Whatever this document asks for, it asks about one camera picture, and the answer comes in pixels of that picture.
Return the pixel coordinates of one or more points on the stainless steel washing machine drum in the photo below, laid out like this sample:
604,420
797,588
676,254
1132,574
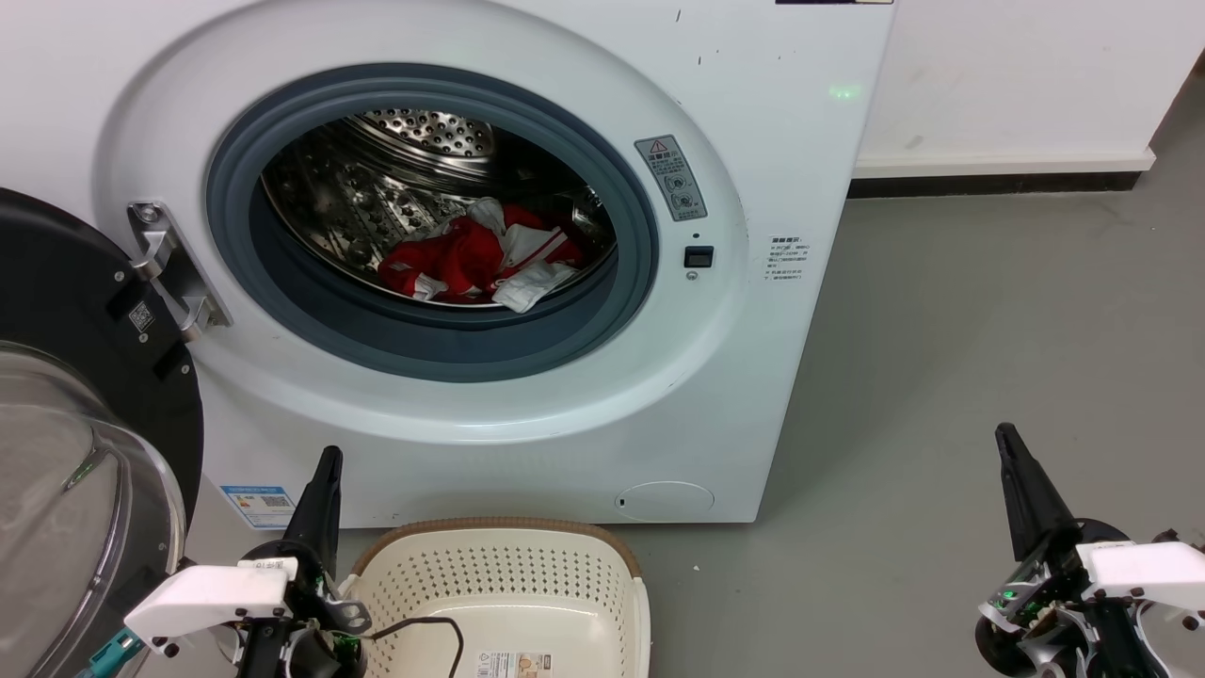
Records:
358,188

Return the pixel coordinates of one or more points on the white front-load washing machine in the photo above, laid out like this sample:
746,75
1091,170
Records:
772,395

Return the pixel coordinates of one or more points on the white wall ledge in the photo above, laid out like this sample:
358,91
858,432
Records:
998,162

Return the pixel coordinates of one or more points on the red and white garment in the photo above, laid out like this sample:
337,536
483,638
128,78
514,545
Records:
537,278

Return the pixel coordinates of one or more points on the washing machine glass door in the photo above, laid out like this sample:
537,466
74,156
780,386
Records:
56,282

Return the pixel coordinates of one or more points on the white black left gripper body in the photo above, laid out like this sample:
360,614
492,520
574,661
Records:
212,598

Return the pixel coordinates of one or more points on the black door latch slot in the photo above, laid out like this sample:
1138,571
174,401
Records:
698,257

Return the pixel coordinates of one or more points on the grey rubber door gasket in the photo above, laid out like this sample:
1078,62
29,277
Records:
442,348

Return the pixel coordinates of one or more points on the QR code door sticker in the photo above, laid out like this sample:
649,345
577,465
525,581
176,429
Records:
141,316

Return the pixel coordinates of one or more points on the cream perforated laundry basket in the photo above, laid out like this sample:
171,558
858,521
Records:
508,584

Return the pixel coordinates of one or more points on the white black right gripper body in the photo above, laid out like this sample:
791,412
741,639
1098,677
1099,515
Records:
1139,574

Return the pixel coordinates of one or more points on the grey warning sticker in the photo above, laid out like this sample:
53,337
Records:
670,179

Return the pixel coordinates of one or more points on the blue energy label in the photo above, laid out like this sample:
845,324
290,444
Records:
259,507

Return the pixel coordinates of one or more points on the white text sticker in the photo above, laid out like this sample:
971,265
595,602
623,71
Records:
789,258

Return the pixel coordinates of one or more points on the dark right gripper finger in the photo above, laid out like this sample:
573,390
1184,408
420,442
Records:
1031,499

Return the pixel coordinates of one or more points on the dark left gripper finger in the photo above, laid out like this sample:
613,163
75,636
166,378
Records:
320,518

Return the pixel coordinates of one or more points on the round white filter cover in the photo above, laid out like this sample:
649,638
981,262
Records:
665,501

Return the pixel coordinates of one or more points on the metal door hinge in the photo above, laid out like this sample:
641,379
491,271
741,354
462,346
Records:
169,268

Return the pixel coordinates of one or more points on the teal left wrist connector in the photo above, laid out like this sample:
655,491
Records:
115,654

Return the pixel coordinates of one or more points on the black skirting strip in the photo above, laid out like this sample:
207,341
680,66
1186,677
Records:
988,184

